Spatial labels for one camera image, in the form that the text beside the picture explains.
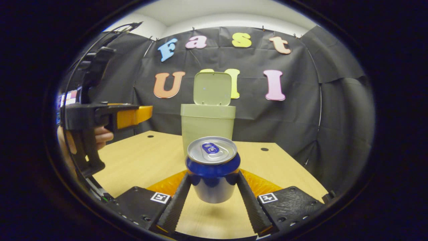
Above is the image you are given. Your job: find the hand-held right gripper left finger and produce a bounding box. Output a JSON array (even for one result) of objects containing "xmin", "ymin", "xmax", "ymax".
[{"xmin": 114, "ymin": 169, "xmax": 193, "ymax": 235}]

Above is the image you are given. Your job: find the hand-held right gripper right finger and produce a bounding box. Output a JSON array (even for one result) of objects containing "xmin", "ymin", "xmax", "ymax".
[{"xmin": 236, "ymin": 168, "xmax": 326, "ymax": 236}]

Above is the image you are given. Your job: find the blue pop can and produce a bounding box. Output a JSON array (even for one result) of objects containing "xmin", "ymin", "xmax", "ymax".
[{"xmin": 186, "ymin": 136, "xmax": 241, "ymax": 204}]

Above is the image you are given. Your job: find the green desktop garbage bin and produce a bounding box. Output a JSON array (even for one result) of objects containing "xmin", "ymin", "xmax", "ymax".
[{"xmin": 181, "ymin": 71, "xmax": 236, "ymax": 158}]

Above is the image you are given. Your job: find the wooden desktop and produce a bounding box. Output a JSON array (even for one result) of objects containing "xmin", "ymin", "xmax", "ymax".
[{"xmin": 89, "ymin": 131, "xmax": 330, "ymax": 240}]

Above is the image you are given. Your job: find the computer monitor screen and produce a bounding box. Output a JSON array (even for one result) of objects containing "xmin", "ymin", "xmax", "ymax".
[{"xmin": 59, "ymin": 92, "xmax": 81, "ymax": 107}]

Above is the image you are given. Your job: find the black backdrop cloth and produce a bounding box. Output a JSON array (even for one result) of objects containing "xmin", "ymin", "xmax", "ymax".
[{"xmin": 57, "ymin": 25, "xmax": 375, "ymax": 194}]

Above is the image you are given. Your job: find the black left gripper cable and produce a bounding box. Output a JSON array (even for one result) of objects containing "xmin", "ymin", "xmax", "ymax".
[{"xmin": 64, "ymin": 22, "xmax": 142, "ymax": 101}]

